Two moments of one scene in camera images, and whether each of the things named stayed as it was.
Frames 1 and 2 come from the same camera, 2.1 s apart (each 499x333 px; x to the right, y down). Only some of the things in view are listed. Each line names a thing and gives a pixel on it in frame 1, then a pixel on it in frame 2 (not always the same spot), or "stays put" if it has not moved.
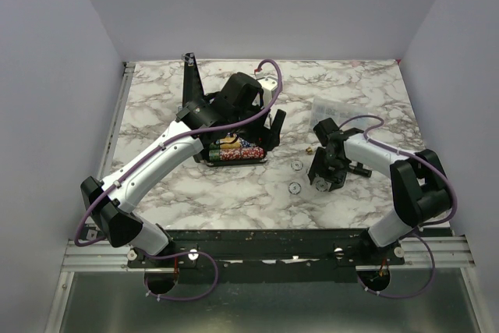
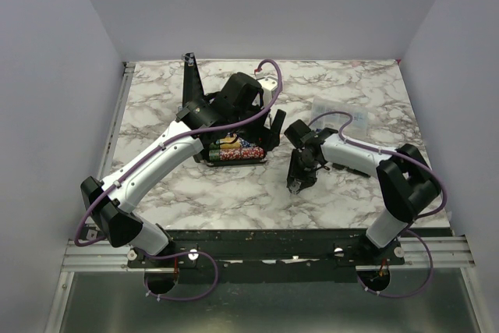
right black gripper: x=337 y=178 -> x=306 y=179
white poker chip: x=295 y=188 stays put
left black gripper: x=275 y=129 stays put
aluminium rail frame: x=91 y=254 stays put
